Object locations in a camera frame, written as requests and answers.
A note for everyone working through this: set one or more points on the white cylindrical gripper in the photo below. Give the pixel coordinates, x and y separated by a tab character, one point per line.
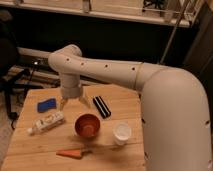
68	92

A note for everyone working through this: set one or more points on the white plastic bottle with label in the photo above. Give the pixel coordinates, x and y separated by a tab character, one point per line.
46	123

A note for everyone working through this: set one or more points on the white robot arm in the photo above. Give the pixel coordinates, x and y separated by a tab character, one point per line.
175	109

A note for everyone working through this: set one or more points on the metal pole stand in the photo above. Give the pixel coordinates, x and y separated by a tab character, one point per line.
179	18

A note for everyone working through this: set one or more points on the orange-brown bowl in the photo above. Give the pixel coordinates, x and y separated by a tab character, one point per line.
87	126

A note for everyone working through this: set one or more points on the blue sponge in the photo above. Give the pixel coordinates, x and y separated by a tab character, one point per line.
46	105

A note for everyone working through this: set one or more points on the orange toy carrot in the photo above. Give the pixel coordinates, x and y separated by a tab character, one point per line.
73	153

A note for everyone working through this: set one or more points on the white plastic cup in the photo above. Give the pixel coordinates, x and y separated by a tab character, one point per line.
122	133

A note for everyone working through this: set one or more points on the black office chair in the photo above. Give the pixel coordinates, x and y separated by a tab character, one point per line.
9	56

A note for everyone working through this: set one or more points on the dark cabinet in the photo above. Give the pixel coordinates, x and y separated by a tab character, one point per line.
199	59

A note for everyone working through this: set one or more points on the white baseboard rail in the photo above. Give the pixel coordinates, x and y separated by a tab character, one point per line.
33	53

